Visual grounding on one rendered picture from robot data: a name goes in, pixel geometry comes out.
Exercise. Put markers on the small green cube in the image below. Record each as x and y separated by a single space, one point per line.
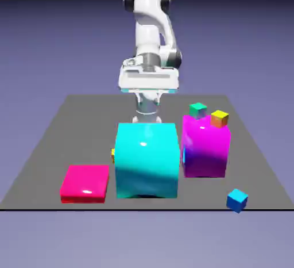
197 109

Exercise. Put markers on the small yellow cube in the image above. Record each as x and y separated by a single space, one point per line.
112 155
219 118

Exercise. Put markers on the small blue cube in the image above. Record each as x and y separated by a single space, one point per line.
237 200

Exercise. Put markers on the large cyan box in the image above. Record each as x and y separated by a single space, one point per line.
147 157

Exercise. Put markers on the large magenta box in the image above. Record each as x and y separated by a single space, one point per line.
206 150

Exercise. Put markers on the large flat pink box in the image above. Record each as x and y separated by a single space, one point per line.
85 182

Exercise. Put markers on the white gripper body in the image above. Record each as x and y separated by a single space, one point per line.
148 81

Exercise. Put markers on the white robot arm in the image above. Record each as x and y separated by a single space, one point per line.
147 15

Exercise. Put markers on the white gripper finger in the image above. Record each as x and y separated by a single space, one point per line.
138 96
158 97

